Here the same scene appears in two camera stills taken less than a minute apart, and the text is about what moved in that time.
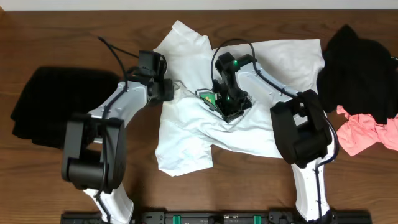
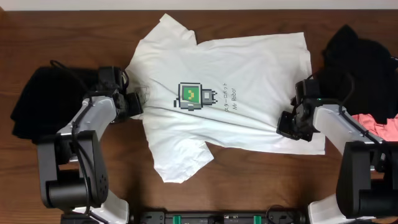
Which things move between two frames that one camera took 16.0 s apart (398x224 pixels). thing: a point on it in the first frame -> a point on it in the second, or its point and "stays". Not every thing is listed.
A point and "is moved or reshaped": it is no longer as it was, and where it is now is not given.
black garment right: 359,75 stays
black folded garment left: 51,96 stays
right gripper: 234,109 -> 288,123
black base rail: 219,216 stays
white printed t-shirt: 189,132 is moved or reshaped
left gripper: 168,90 -> 134,104
